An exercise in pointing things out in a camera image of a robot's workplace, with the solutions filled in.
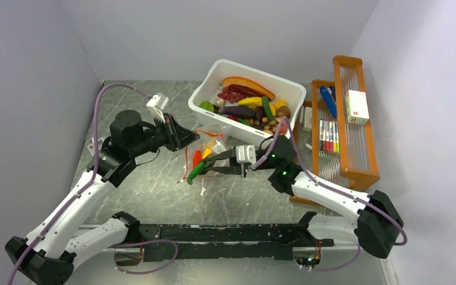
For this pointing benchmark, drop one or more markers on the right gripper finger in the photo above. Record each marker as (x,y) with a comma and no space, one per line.
(229,155)
(226,170)

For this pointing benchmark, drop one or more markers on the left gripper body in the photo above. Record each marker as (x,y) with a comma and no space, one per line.
(163,132)

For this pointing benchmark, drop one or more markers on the clear zip top bag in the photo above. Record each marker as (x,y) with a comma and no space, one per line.
(212,141)

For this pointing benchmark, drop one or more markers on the orange toy carrot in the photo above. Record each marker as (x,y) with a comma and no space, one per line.
(197,158)

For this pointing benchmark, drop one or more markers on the green toy chili pepper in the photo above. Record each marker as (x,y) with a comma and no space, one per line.
(196,171)

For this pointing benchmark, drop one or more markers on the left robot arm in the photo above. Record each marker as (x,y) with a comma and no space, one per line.
(50,253)

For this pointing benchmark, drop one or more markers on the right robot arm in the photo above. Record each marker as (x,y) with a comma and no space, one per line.
(370,220)

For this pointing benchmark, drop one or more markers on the green toy lime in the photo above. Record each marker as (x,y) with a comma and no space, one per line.
(206,105)

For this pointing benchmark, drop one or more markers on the dark purple toy eggplant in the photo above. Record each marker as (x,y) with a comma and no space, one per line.
(240,111)

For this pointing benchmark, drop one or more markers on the yellow toy banana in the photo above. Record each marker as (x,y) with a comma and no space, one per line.
(254,102)

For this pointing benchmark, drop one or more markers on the red toy grapes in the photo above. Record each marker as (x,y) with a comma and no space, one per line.
(232,94)

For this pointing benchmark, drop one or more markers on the orange toy melon slice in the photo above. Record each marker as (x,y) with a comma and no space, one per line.
(247,87)

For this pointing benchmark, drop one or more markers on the set of coloured markers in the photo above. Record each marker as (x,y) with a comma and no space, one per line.
(328,136)

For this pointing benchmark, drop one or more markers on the orange wooden rack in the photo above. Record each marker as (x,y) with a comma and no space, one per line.
(354,164)

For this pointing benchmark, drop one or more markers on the white tag card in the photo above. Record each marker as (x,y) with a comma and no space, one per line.
(91,146)

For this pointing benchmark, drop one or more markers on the white small carton box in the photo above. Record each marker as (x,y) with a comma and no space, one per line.
(357,107)

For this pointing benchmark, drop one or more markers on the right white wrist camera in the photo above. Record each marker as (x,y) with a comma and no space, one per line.
(246,154)

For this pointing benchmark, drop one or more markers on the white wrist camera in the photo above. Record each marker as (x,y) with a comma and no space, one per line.
(156,104)
(246,154)

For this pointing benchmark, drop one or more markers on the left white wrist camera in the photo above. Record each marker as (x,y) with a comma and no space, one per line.
(156,104)

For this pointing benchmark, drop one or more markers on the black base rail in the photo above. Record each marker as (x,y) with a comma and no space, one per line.
(189,241)

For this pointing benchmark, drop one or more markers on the blue handled tool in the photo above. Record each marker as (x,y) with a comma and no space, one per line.
(329,99)

